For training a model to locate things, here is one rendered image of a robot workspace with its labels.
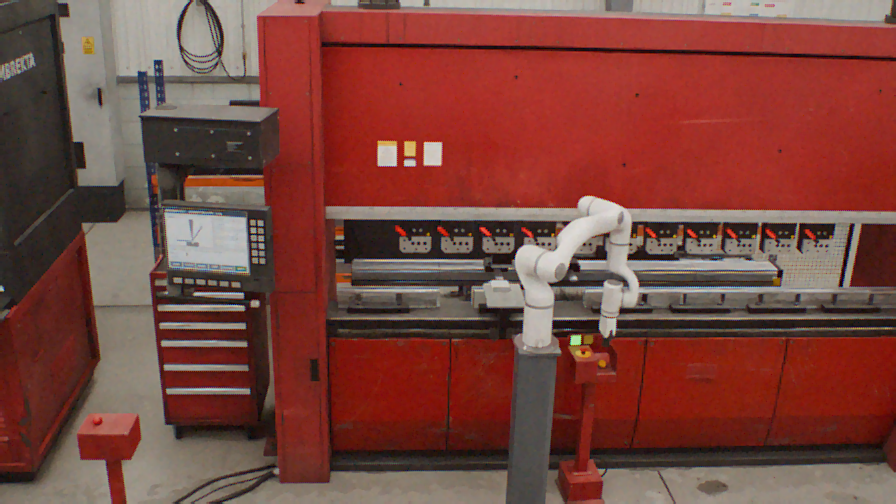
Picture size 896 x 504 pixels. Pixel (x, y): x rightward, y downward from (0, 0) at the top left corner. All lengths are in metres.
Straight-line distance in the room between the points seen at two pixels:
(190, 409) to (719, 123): 3.06
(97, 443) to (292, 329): 1.05
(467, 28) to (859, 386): 2.74
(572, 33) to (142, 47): 5.26
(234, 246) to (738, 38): 2.40
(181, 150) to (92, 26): 4.76
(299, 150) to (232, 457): 1.79
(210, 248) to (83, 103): 4.89
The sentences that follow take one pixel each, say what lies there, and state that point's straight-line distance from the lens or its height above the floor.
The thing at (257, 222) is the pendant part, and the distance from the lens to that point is 3.57.
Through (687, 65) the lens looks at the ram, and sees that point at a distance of 4.24.
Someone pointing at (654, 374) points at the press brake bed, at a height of 0.57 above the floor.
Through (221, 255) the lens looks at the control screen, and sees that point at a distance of 3.68.
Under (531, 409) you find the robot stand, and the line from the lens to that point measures 3.86.
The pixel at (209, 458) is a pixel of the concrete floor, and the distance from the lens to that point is 4.92.
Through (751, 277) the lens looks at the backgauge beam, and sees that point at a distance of 4.98.
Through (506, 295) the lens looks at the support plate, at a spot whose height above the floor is 1.00.
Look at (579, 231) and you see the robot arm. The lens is 3.73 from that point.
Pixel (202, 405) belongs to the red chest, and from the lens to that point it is 4.92.
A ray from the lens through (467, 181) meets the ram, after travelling 4.17.
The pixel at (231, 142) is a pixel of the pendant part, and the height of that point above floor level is 1.86.
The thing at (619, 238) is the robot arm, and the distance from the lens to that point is 3.98.
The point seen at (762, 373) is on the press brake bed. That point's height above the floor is 0.57.
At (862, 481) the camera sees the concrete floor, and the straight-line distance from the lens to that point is 5.20.
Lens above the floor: 2.68
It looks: 21 degrees down
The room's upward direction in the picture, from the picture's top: 2 degrees clockwise
